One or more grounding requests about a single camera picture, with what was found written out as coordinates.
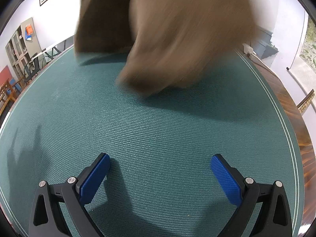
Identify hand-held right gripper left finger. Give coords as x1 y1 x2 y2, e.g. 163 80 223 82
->
28 152 111 237

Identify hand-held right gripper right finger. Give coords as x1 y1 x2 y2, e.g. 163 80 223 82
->
210 153 293 237

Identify brown fleece sweater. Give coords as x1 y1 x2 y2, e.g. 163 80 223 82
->
74 0 261 97

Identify green table mat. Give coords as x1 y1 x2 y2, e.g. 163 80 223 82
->
0 45 303 237

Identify wooden chair backrest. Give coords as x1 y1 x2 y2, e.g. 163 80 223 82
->
296 90 314 114

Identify wooden armchair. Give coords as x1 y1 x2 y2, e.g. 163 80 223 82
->
0 79 18 115

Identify black office chair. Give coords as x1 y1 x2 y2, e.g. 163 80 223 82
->
23 59 41 84

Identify white power strip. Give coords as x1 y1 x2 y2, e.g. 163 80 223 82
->
243 43 257 57

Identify white folding table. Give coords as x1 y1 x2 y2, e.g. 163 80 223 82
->
30 37 74 62

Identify grey staircase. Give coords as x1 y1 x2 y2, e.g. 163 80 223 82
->
254 27 278 61

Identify grey glass-door cabinet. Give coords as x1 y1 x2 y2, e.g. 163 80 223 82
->
5 17 42 79

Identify hanging scroll painting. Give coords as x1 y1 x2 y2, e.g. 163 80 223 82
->
286 12 316 71

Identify white power cord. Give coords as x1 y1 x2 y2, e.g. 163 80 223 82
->
252 54 277 76

